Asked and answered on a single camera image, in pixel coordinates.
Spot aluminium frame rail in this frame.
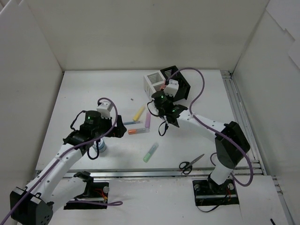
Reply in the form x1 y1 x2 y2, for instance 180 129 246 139
63 163 264 179
220 70 295 225

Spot white slotted container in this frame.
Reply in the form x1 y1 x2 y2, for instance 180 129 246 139
143 71 166 100

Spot aluminium frame rail front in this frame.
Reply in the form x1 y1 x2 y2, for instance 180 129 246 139
63 163 264 179

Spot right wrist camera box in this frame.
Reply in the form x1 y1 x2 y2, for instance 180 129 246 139
163 79 179 98

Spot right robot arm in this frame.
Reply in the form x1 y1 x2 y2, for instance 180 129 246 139
151 90 254 193

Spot blue slim highlighter pen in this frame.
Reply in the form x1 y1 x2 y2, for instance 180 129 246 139
123 120 143 126

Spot yellow chunky highlighter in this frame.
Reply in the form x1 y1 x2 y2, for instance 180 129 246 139
133 105 145 121

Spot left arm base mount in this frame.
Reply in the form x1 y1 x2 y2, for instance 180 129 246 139
63 182 109 210

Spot pink chunky highlighter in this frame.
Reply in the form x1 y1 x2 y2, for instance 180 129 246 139
145 112 151 129

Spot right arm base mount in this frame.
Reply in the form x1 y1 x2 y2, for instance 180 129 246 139
192 179 240 213

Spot green capped highlighter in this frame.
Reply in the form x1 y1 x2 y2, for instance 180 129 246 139
143 142 159 163

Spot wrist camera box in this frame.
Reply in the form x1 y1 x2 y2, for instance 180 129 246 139
97 100 113 120
163 79 179 98

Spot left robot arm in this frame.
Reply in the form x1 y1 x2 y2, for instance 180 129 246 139
8 110 127 225

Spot blue lidded round tub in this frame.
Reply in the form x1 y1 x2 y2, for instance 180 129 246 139
92 139 106 153

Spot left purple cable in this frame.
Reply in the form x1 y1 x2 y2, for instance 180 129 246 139
0 97 123 225

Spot black handled scissors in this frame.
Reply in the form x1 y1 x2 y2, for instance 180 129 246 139
179 154 205 175

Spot black slotted container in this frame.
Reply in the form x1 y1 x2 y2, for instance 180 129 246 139
160 66 190 102

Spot orange capped grey highlighter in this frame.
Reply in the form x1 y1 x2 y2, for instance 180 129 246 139
128 127 150 135

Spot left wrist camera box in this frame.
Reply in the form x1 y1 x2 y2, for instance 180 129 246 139
97 100 113 120

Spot aluminium frame rail right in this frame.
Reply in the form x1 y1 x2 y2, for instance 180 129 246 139
220 70 295 225

